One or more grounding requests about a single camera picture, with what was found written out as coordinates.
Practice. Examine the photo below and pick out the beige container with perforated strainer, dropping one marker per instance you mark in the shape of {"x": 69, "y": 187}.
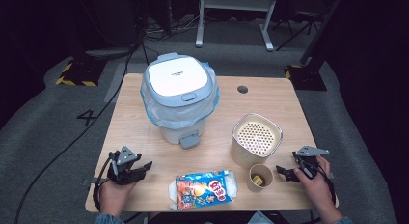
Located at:
{"x": 254, "y": 143}

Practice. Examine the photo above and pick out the person's right hand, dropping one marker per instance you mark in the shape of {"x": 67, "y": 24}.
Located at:
{"x": 316, "y": 188}

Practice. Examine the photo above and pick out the blue snack packet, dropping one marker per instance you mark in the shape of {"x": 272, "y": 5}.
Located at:
{"x": 204, "y": 190}

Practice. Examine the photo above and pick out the white pedal trash bin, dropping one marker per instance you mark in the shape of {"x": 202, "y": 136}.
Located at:
{"x": 178, "y": 89}

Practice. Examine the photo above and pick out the white metal desk frame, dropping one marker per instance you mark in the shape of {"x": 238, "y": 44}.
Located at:
{"x": 236, "y": 2}

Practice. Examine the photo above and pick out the clear plastic bin liner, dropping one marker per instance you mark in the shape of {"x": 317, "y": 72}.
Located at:
{"x": 180, "y": 116}

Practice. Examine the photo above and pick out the black yellow striped stand base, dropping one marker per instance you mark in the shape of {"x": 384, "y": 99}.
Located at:
{"x": 80, "y": 72}
{"x": 305, "y": 77}

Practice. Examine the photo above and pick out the black tripod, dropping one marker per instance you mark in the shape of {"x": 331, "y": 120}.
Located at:
{"x": 299, "y": 21}

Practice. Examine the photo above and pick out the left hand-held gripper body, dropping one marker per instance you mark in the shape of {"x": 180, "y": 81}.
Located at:
{"x": 123, "y": 167}

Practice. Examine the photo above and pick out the brown paper cup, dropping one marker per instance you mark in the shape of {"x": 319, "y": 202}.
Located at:
{"x": 259, "y": 182}

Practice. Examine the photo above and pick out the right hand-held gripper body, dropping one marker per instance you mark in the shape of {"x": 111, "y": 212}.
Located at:
{"x": 308, "y": 161}

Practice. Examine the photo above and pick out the grey tape strip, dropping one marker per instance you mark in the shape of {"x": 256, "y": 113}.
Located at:
{"x": 88, "y": 181}

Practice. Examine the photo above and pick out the person's left hand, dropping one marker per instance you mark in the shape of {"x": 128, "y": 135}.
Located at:
{"x": 114, "y": 195}

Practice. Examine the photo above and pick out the black slanted stand pole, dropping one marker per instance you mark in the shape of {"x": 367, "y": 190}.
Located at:
{"x": 321, "y": 27}

